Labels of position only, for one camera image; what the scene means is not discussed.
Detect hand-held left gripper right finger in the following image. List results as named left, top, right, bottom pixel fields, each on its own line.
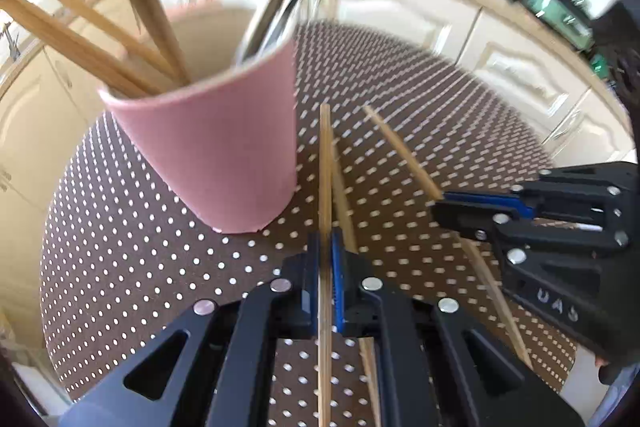
left=331, top=229, right=584, bottom=427

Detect green appliance on counter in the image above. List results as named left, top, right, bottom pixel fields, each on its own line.
left=510, top=0, right=608, bottom=72

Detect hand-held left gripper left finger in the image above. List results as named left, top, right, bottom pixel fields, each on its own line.
left=65, top=232, right=321, bottom=427

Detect wooden chopstick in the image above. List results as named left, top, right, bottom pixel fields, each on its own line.
left=17, top=0, right=173, bottom=82
left=330, top=142, right=383, bottom=427
left=363, top=105, right=533, bottom=370
left=317, top=103, right=334, bottom=427
left=0, top=0, right=161, bottom=98

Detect pink cup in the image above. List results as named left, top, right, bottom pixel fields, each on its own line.
left=97, top=4, right=300, bottom=235

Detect brown polka dot tablecloth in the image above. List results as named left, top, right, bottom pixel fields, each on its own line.
left=39, top=19, right=578, bottom=427

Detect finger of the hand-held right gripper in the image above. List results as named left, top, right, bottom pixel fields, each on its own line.
left=432, top=202, right=632, bottom=360
left=443, top=161, right=640, bottom=229

